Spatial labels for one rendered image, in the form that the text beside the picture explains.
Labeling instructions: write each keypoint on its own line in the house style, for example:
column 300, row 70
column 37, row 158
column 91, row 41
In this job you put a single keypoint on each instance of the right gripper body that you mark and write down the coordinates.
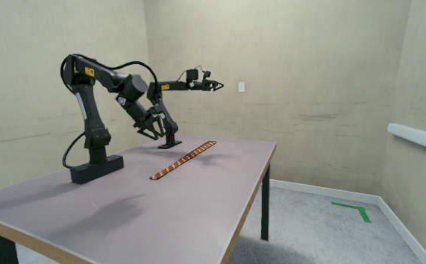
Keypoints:
column 138, row 113

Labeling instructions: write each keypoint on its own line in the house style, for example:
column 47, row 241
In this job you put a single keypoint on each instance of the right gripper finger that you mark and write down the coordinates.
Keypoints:
column 148, row 126
column 141, row 131

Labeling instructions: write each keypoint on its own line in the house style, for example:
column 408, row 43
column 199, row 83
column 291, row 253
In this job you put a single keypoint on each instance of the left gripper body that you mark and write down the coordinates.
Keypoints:
column 200, row 84

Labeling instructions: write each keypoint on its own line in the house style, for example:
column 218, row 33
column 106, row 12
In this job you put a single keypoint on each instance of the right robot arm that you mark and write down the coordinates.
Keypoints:
column 80, row 74

